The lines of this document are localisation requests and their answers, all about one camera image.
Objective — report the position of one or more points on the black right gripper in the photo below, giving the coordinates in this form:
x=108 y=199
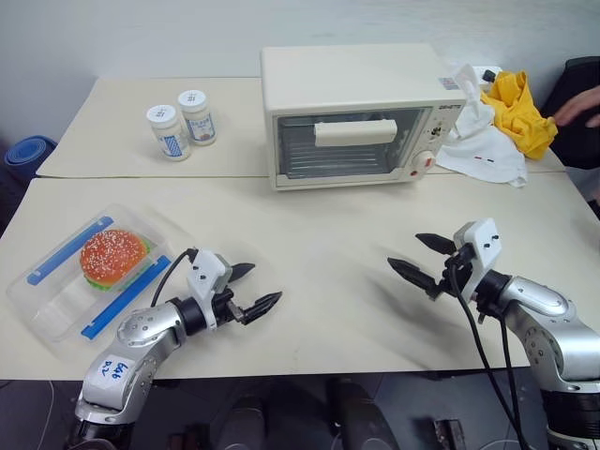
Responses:
x=461 y=276

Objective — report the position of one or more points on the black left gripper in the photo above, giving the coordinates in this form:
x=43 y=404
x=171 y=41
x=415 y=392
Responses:
x=226 y=307

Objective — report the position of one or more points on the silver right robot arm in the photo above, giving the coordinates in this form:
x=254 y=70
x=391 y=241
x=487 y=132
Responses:
x=544 y=300

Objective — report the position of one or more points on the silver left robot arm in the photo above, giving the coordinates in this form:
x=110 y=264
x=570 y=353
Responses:
x=140 y=328

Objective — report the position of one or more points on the cream oven timer knob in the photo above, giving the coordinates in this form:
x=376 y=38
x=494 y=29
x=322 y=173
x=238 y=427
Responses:
x=423 y=160

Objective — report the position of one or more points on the glass oven door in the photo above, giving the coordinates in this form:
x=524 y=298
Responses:
x=300 y=159

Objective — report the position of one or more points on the cream toaster oven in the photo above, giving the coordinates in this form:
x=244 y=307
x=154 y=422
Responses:
x=347 y=75

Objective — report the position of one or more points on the clear plastic container blue clips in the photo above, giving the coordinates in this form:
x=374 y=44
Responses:
x=51 y=309

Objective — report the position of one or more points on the bystander bare hand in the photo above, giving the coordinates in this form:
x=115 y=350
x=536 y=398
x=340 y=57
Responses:
x=583 y=108

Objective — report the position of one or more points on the white cloth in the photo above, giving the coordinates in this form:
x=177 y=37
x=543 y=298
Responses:
x=483 y=150

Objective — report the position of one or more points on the blue container latch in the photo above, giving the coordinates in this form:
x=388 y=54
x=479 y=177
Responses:
x=123 y=300
x=61 y=253

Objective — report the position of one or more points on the toy hamburger with sesame bun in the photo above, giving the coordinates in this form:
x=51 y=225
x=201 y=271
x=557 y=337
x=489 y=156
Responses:
x=110 y=255

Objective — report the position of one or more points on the yellow cloth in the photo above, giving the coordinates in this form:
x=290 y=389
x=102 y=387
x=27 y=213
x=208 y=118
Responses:
x=520 y=117

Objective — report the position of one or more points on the white jar with orange label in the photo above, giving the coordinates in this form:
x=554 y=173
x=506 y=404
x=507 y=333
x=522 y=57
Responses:
x=200 y=123

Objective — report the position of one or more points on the white jar with blue label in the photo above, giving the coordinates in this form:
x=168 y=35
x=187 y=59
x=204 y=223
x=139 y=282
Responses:
x=169 y=136

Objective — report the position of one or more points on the blue rolled foam mat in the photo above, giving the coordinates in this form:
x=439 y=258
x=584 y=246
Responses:
x=30 y=154

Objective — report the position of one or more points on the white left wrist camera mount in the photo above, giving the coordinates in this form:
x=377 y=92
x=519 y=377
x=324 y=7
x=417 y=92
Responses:
x=205 y=276

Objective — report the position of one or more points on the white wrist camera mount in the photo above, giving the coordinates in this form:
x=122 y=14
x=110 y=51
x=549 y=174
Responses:
x=205 y=276
x=483 y=244

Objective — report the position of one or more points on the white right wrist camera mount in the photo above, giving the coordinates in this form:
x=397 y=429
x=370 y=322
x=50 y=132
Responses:
x=483 y=244

